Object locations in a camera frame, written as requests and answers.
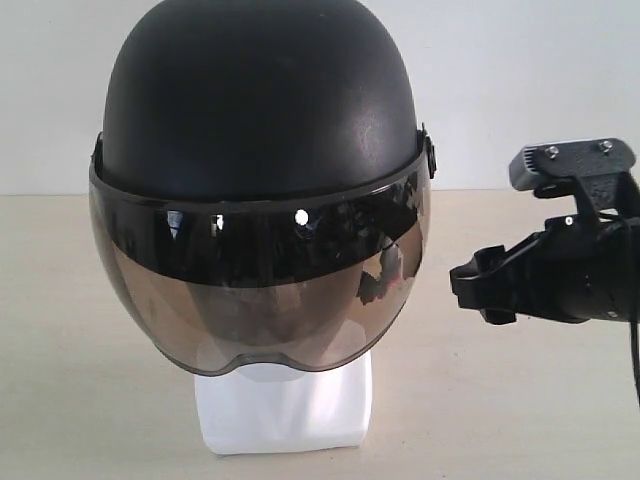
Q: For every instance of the white mannequin head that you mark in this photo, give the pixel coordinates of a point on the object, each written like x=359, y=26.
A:
x=273, y=409

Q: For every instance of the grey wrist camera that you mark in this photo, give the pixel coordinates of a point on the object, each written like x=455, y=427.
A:
x=543, y=164

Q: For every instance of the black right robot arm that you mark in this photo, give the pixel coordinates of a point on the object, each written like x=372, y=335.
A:
x=624, y=268

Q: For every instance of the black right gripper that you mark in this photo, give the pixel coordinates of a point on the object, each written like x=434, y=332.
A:
x=557, y=274

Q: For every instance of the black helmet with tinted visor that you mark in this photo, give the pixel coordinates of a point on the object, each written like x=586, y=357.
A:
x=260, y=188

